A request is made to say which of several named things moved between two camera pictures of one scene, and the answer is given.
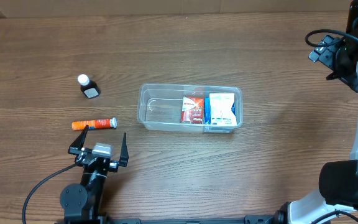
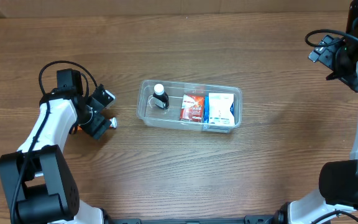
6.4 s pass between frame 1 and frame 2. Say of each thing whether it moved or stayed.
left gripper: moved
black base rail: stayed
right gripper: stayed
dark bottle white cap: moved
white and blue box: stayed
